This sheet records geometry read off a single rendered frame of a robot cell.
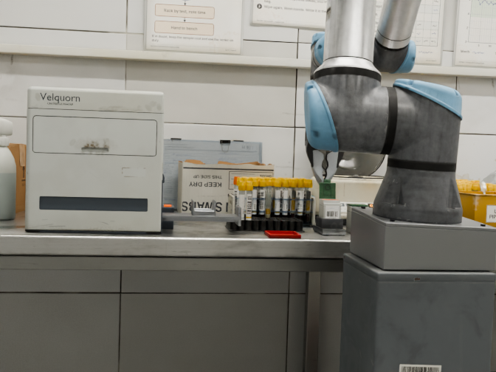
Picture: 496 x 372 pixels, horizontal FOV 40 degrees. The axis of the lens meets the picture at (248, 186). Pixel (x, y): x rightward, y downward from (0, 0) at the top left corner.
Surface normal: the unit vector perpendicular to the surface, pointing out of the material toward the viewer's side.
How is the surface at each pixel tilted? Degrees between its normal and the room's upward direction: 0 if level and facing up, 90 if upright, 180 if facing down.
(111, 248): 90
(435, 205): 75
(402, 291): 90
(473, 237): 90
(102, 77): 90
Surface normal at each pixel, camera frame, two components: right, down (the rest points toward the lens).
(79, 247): 0.14, 0.06
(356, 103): 0.05, -0.15
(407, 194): -0.42, -0.25
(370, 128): -0.03, 0.33
